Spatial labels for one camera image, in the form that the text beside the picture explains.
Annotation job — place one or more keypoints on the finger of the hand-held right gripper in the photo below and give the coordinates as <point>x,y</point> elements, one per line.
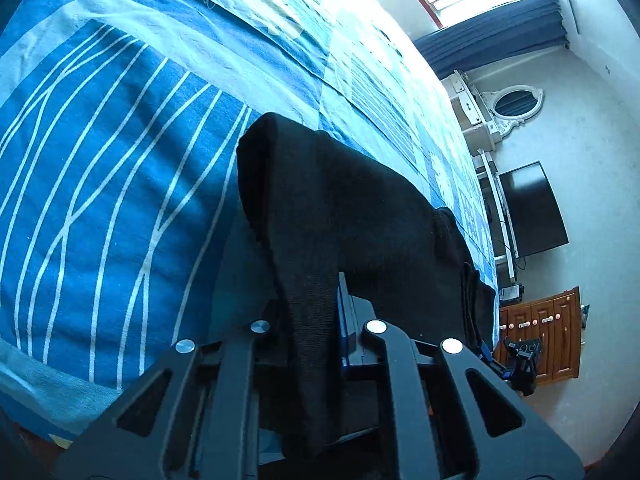
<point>495,362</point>

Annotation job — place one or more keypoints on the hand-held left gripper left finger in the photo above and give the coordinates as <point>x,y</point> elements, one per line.
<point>240,365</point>

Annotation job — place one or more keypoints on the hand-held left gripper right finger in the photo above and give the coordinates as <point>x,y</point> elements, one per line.
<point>345,330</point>

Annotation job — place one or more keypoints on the black pants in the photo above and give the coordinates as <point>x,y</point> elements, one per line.
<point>360,210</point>

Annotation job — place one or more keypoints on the brown wooden cabinet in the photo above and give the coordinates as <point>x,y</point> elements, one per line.
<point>547,335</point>

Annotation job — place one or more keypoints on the small black device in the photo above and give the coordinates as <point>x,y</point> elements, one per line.
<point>511,294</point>

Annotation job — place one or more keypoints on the white television stand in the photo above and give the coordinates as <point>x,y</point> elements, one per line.
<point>500,210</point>

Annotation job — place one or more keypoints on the black television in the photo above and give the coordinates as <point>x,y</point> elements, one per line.
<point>532,210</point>

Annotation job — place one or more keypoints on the blue patterned bed sheet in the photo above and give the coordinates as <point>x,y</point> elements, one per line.
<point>125,185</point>

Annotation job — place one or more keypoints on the white vanity table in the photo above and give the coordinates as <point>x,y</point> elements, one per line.
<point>467,105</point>

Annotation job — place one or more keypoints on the oval vanity mirror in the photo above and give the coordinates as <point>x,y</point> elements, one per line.
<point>515,102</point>

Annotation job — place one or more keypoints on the blue curtain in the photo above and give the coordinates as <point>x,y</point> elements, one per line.
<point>495,30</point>

